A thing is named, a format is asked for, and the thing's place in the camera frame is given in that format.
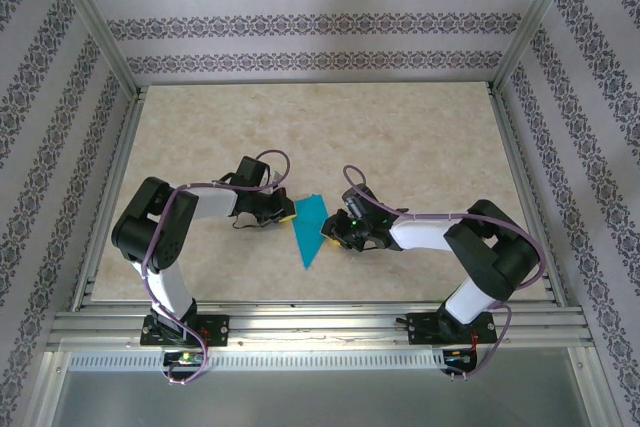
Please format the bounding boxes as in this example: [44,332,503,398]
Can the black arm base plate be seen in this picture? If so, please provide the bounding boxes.
[139,314,231,348]
[406,311,498,347]

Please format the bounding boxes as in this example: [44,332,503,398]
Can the aluminium frame bar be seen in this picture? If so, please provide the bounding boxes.
[567,346,616,427]
[24,350,71,427]

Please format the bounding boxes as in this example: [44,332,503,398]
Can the aluminium side rail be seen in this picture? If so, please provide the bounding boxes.
[69,85,150,312]
[485,84,572,309]

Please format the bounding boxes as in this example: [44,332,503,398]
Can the aluminium frame post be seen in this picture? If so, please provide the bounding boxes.
[487,0,587,97]
[42,0,147,101]

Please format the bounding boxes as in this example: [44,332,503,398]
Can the blue paper sheet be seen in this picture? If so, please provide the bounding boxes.
[292,194,330,272]

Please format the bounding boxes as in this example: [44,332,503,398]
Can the slotted grey cable duct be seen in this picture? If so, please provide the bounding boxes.
[67,349,447,373]

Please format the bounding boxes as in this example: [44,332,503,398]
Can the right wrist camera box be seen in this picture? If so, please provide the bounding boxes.
[343,192,365,219]

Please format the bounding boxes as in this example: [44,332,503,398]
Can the aluminium mounting rail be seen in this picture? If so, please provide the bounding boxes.
[48,299,596,351]

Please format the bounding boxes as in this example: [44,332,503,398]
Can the grey metal panel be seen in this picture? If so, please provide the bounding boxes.
[49,370,590,427]

